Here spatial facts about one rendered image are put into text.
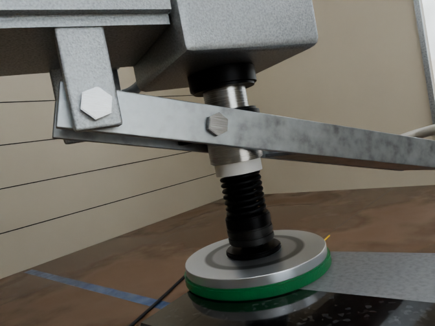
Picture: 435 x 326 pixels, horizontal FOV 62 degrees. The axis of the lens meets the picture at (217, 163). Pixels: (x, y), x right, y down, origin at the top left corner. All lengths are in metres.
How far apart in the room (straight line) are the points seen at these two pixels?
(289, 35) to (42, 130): 4.76
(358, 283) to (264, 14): 0.35
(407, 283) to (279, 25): 0.34
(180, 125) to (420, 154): 0.45
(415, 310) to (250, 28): 0.35
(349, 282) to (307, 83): 5.52
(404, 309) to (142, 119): 0.34
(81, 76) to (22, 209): 4.59
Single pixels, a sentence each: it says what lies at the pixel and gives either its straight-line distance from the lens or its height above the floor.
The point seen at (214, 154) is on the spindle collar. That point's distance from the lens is 0.52.
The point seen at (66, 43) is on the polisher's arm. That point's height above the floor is 1.17.
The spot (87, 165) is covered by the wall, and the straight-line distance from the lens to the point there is 5.33.
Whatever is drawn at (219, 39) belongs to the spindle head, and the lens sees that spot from 0.44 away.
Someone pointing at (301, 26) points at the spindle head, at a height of 1.17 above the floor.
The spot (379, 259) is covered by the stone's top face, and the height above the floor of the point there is 0.85.
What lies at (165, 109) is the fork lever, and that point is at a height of 1.10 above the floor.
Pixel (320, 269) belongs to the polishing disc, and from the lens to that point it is 0.51.
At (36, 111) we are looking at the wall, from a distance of 5.17.
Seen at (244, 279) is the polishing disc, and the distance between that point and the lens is 0.47.
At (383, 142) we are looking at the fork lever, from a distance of 0.66.
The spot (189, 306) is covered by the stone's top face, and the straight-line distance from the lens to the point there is 0.50.
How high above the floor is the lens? 1.05
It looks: 3 degrees down
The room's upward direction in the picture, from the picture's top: 11 degrees counter-clockwise
